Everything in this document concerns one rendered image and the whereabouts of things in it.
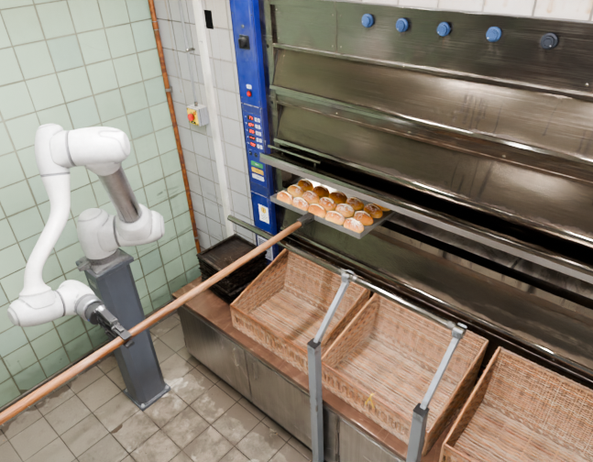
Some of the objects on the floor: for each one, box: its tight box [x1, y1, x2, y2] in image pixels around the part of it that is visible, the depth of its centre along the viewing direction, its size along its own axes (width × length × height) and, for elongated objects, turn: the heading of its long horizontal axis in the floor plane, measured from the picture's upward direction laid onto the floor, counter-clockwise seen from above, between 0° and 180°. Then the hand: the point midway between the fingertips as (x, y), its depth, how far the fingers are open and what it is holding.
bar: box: [227, 215, 467, 462], centre depth 224 cm, size 31×127×118 cm, turn 52°
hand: (124, 336), depth 167 cm, fingers closed on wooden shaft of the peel, 3 cm apart
